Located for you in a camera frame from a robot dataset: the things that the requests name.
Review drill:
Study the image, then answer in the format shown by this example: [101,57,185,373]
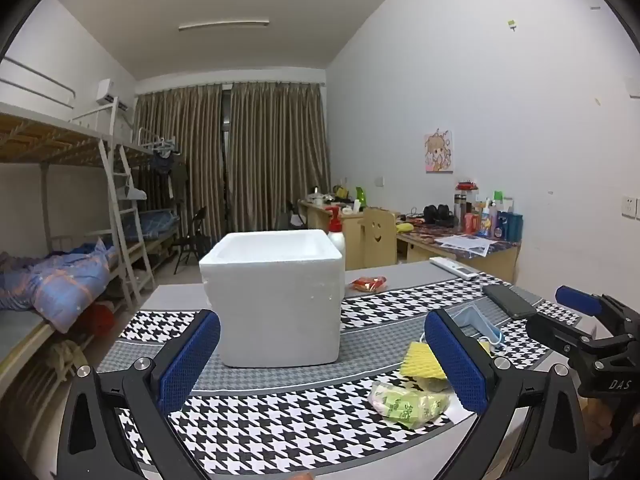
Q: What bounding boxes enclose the ceiling tube light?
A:
[178,20,270,32]

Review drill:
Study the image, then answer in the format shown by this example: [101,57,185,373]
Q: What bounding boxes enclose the blue face mask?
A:
[452,305,506,347]

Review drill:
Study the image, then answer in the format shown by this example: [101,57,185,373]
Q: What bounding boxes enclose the light wooden desk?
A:
[298,199,366,263]

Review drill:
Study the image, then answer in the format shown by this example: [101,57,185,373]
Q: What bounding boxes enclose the black smartphone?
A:
[482,284,538,320]

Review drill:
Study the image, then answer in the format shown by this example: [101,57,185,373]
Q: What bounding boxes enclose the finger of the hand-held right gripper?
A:
[526,312,632,361]
[555,285,640,341]

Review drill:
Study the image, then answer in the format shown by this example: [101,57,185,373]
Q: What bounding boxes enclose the white remote control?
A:
[429,256,480,281]

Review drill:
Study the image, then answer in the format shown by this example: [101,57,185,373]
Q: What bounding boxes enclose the wooden desk with patterned top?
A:
[396,222,522,283]

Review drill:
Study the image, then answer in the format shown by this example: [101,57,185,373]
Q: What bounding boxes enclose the houndstooth tablecloth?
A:
[95,257,601,480]

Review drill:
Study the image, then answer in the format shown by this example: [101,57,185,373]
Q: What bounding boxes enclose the yellow sponge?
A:
[399,341,448,380]

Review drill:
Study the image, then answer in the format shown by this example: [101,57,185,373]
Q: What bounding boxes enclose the black headphones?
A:
[423,203,457,227]

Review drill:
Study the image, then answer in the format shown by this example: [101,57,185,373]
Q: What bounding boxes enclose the black folding chair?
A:
[173,206,212,275]

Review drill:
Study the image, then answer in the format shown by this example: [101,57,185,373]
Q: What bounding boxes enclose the white lotion bottle red pump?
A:
[325,206,347,257]

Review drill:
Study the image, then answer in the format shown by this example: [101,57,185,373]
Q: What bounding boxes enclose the brown curtain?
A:
[227,81,331,235]
[135,85,224,241]

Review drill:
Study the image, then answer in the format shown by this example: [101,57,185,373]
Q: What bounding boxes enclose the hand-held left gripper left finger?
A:
[56,309,222,480]

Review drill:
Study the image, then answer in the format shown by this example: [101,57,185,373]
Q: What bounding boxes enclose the blue plaid quilt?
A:
[0,237,118,333]

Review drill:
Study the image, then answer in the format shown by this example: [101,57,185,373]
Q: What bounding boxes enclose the red snack packet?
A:
[350,275,388,293]

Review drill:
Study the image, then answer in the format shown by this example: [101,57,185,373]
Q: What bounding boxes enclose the printed paper sheets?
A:
[435,234,494,259]

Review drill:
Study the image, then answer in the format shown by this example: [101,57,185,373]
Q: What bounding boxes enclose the cartoon wall poster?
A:
[424,129,454,173]

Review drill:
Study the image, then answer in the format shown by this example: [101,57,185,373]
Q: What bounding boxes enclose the white air conditioner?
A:
[96,79,130,111]

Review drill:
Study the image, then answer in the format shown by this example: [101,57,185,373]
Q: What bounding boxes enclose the hanging dark clothes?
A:
[150,152,189,202]

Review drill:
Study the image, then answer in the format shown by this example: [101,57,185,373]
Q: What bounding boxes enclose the green snack packet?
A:
[367,380,451,430]

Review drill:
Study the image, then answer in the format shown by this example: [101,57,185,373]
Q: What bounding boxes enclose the group of toiletry bottles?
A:
[452,180,524,241]

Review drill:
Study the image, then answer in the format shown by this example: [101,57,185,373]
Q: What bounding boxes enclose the white paper tissue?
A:
[442,399,482,424]

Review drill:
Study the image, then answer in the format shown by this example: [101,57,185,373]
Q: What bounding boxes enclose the wooden chair with smiley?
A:
[361,207,399,271]

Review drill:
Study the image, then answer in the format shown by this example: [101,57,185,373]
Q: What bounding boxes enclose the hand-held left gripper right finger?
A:
[424,308,591,480]

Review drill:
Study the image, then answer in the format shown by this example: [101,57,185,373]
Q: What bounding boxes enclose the white bunk bed ladder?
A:
[97,95,156,306]

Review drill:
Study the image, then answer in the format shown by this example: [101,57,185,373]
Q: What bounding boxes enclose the white foam box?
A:
[199,229,345,368]

